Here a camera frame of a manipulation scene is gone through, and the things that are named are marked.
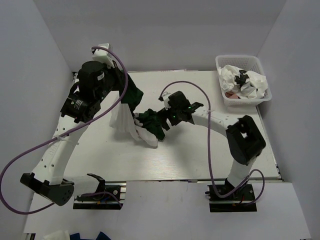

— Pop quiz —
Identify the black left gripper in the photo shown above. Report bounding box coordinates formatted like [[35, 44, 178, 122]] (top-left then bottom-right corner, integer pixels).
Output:
[[95, 60, 128, 102]]

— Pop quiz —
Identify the white green Charlie Brown shirt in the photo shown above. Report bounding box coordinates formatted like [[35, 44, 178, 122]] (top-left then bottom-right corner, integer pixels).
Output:
[[109, 76, 165, 148]]

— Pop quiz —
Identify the pink t shirt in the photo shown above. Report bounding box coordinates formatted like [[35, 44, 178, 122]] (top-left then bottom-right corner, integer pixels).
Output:
[[225, 92, 239, 99]]

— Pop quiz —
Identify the white t shirt black print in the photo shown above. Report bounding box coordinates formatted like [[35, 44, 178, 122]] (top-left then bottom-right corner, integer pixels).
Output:
[[217, 65, 269, 100]]

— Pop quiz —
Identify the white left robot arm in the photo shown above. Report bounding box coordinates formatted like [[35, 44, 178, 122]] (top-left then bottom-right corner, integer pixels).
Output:
[[20, 60, 122, 206]]

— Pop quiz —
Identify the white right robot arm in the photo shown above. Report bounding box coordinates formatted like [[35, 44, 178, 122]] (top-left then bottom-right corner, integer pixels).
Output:
[[157, 91, 266, 200]]

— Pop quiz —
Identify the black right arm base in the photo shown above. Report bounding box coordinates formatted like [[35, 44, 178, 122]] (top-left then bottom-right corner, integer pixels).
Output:
[[205, 184, 257, 213]]

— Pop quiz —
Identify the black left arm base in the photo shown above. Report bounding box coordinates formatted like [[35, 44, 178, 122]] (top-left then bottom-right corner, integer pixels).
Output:
[[72, 182, 127, 210]]

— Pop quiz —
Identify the white plastic basket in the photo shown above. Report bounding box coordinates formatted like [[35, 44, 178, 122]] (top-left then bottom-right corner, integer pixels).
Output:
[[215, 55, 272, 107]]

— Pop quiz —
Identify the blue cloth at bottom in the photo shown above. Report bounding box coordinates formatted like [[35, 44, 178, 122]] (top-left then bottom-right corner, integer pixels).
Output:
[[69, 231, 111, 240]]

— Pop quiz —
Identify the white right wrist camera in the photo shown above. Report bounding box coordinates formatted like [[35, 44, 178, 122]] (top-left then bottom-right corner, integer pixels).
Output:
[[159, 91, 171, 103]]

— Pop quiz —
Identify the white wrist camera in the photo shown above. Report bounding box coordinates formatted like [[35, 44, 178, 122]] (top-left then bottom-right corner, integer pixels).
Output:
[[159, 91, 171, 103], [91, 49, 114, 67]]

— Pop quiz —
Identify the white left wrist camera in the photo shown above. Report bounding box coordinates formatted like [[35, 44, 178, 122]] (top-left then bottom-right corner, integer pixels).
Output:
[[91, 49, 114, 67]]

